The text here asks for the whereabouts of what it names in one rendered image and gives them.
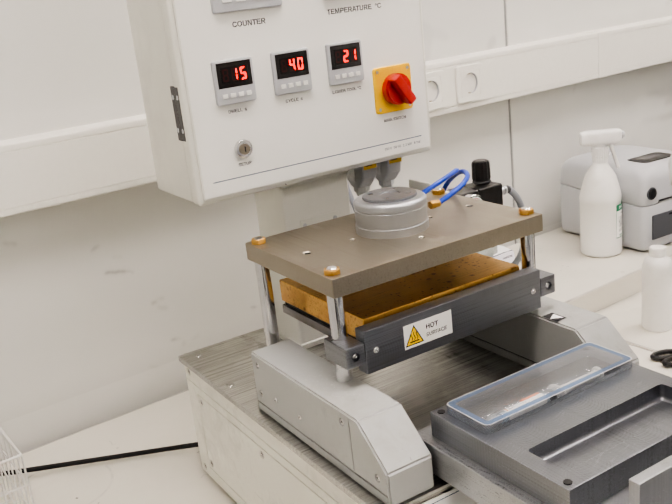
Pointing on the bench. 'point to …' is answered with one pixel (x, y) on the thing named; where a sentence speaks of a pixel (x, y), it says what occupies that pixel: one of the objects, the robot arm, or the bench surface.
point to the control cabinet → (282, 105)
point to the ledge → (588, 271)
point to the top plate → (391, 237)
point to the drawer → (448, 460)
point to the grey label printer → (649, 177)
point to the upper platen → (392, 292)
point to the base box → (252, 455)
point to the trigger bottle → (601, 196)
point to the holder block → (576, 439)
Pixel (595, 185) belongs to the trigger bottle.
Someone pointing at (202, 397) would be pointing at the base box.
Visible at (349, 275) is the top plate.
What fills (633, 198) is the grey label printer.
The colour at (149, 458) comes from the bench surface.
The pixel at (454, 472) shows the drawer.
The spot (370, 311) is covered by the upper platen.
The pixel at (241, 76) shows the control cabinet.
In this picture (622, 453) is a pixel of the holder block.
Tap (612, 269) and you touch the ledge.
